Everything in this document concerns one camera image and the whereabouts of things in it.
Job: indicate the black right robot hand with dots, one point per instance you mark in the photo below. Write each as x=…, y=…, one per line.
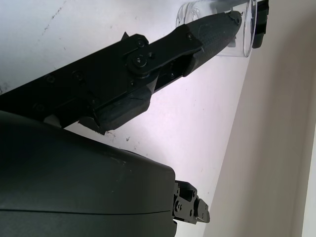
x=74, y=187

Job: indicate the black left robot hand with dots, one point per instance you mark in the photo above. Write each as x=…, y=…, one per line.
x=261, y=22

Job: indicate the clear plastic cup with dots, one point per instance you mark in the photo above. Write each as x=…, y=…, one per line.
x=197, y=10

